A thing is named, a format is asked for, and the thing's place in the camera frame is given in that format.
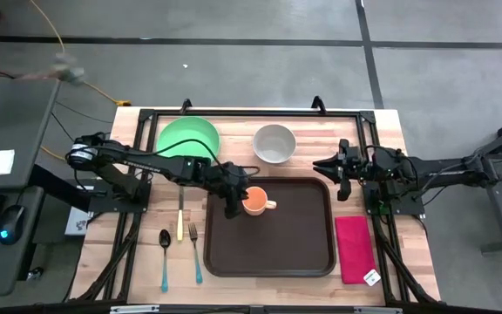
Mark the beige ceramic mug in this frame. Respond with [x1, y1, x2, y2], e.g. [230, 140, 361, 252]
[241, 186, 278, 217]

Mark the black aluminium rig frame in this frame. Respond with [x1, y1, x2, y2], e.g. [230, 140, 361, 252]
[65, 106, 443, 306]

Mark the fork with blue handle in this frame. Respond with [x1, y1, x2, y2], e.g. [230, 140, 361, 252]
[187, 222, 204, 285]

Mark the green plastic plate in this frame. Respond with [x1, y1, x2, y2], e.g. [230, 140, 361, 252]
[155, 115, 221, 163]

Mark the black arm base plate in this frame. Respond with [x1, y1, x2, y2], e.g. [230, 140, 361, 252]
[87, 176, 152, 215]
[362, 181, 427, 217]

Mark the red cloth napkin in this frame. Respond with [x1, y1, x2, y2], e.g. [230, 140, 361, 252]
[335, 215, 382, 287]

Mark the thin black floor cable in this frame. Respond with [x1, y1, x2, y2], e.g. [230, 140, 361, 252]
[50, 111, 78, 152]
[53, 99, 113, 125]

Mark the knife with yellow handle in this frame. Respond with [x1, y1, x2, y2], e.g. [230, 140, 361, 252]
[175, 186, 186, 242]

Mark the grey-white bowl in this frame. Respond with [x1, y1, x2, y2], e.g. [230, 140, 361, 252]
[252, 124, 298, 165]

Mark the yellow extension cable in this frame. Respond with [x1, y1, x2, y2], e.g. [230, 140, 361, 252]
[39, 146, 67, 161]
[28, 0, 132, 108]

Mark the black computer mouse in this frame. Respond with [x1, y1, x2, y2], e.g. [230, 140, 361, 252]
[0, 204, 28, 246]

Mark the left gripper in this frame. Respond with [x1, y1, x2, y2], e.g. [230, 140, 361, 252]
[209, 161, 252, 220]

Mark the spoon with blue handle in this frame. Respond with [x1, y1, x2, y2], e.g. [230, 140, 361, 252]
[158, 229, 173, 293]

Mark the silver aluminium bar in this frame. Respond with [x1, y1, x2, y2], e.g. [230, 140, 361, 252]
[110, 304, 160, 314]
[354, 306, 404, 314]

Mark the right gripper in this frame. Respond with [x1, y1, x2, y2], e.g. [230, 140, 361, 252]
[312, 138, 373, 202]

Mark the grey side desk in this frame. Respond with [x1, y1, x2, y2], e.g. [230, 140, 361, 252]
[0, 77, 63, 298]

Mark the white printed box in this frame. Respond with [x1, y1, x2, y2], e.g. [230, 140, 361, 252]
[64, 208, 93, 236]

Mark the brown serving tray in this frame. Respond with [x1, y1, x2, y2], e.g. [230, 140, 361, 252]
[202, 175, 337, 278]

